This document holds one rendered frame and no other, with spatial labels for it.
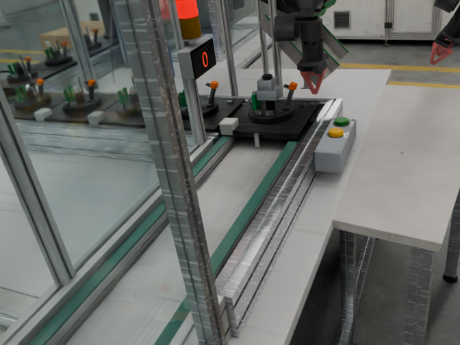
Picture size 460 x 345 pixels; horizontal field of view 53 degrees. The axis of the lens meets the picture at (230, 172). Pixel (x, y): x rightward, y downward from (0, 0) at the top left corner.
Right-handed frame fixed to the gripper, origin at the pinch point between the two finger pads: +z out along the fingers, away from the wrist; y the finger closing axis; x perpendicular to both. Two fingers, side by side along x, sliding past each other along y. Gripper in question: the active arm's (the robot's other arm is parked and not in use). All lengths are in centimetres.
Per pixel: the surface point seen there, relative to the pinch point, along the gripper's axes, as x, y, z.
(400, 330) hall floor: 26, -15, 105
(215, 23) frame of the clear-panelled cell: -71, -87, -1
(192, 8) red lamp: -23.4, 19.7, -28.1
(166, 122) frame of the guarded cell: 7, 84, -29
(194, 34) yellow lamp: -23.8, 20.2, -22.1
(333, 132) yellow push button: 7.0, 9.7, 7.9
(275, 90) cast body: -11.4, 0.6, -0.5
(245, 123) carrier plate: -19.7, 6.5, 7.9
